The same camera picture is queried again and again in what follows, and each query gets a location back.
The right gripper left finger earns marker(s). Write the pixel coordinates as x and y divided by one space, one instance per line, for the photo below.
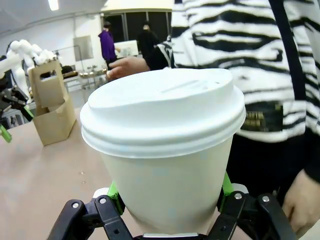
110 215

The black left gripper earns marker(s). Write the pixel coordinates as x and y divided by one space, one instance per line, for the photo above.
11 97

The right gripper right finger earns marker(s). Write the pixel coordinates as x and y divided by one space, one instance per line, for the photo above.
240 215

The white paper cup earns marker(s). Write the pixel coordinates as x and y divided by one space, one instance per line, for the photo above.
170 190

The white plastic cup lid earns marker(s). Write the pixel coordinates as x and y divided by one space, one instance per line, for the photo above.
162 115

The person's left forearm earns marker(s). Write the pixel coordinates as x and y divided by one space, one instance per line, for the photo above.
313 150

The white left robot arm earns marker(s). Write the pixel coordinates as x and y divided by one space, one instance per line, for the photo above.
23 50

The person's right forearm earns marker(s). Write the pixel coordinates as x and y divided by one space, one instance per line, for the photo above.
160 56

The brown cardboard cup carrier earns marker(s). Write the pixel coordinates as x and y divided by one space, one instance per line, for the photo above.
53 125

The person's left hand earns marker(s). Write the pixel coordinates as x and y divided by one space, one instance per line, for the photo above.
305 202

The person's right hand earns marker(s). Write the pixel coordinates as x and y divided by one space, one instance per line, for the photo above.
127 66

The metal table with bowls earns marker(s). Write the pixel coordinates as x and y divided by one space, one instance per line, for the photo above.
87 77

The bystander in purple hoodie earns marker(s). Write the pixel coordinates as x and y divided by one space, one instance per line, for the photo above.
107 45

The ceiling light strip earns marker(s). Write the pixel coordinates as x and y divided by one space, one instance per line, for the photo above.
53 5

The white board with drawing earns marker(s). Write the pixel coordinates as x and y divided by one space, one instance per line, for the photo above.
126 48

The dark window pane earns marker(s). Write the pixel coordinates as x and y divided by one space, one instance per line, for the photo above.
132 25

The bystander in black clothes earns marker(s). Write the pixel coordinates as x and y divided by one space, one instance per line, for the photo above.
147 40

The person's torso in striped sweater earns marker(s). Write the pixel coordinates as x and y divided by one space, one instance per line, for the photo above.
237 50

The grey metal wall panel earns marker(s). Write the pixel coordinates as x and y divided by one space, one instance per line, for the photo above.
83 48

